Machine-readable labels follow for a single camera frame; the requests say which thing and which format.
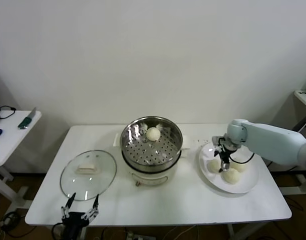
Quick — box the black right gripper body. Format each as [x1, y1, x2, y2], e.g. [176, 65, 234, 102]
[219, 139, 240, 163]

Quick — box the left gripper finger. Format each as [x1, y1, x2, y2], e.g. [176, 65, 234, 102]
[60, 192, 76, 221]
[83, 194, 100, 222]

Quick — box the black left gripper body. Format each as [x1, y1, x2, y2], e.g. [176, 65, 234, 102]
[61, 212, 90, 240]

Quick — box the white steamed baozi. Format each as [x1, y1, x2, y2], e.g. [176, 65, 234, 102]
[146, 126, 161, 142]
[222, 167, 242, 185]
[230, 159, 248, 173]
[207, 160, 221, 174]

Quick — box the round glass lid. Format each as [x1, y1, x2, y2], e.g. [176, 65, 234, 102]
[59, 149, 118, 202]

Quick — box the stainless steel steamer basket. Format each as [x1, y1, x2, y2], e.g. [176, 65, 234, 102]
[120, 116, 183, 166]

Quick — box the round white plate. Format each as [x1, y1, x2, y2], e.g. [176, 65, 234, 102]
[198, 141, 260, 195]

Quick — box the white electric cooker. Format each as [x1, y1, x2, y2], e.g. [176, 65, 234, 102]
[113, 133, 191, 188]

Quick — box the black power adapter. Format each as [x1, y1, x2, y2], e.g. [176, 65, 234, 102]
[292, 115, 306, 133]

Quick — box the white side table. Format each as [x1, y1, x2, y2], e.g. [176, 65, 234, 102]
[0, 109, 42, 208]

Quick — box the white shelf rack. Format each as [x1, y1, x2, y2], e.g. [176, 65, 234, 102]
[280, 89, 306, 196]

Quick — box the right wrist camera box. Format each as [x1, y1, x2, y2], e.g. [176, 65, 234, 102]
[212, 134, 227, 147]

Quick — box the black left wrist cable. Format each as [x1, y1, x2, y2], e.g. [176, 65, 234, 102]
[51, 223, 63, 240]

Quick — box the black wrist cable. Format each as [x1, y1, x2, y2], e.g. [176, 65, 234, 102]
[51, 223, 63, 240]
[229, 147, 256, 165]

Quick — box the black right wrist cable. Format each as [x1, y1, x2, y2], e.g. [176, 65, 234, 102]
[229, 147, 256, 165]

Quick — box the green handled knife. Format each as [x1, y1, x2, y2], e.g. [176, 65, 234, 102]
[17, 107, 37, 130]

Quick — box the black cable loop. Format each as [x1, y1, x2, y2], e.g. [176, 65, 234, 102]
[0, 105, 17, 121]

